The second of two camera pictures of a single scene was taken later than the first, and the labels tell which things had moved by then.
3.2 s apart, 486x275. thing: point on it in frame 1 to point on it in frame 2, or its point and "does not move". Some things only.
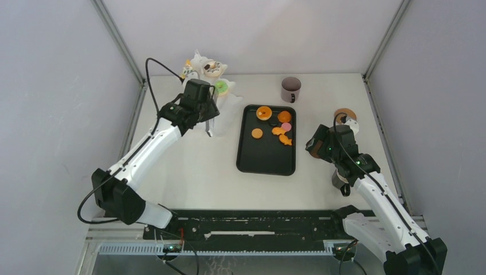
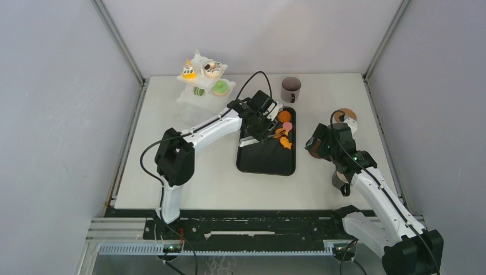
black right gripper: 322,132 does not move
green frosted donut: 221,87 does not move
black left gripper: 212,111 to 260,135
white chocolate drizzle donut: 213,69 does not move
